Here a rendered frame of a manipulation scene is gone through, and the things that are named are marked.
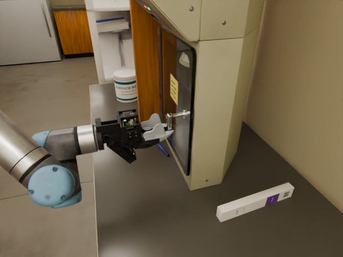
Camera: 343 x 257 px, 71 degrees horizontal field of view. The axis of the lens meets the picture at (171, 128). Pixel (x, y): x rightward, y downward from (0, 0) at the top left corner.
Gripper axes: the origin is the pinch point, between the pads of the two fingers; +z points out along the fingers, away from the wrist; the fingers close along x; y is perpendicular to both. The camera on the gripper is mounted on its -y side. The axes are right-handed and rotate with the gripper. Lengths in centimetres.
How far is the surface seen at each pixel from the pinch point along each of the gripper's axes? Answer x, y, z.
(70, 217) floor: 59, -124, -55
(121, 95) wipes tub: 61, -25, -7
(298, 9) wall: 18, 27, 49
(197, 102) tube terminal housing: -4.4, 12.1, 5.9
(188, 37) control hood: -2.2, 28.0, 2.8
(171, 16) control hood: -1.6, 32.3, -1.0
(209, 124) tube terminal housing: -5.5, 4.9, 9.8
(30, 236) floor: 51, -123, -81
